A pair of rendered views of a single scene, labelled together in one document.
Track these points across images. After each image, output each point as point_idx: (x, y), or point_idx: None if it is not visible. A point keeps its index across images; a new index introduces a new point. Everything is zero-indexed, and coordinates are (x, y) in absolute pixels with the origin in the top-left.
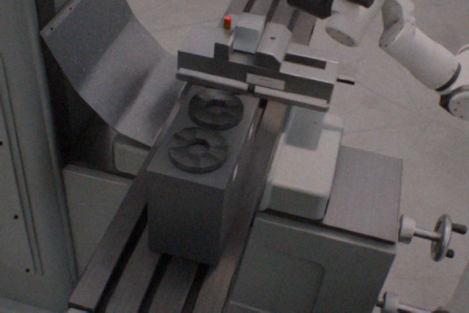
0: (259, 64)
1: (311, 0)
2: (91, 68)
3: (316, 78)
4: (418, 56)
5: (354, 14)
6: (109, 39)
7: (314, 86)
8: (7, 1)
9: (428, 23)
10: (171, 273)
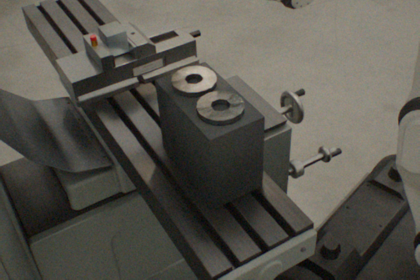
0: (139, 55)
1: None
2: (18, 138)
3: (182, 42)
4: None
5: None
6: (3, 110)
7: (184, 49)
8: None
9: None
10: (244, 210)
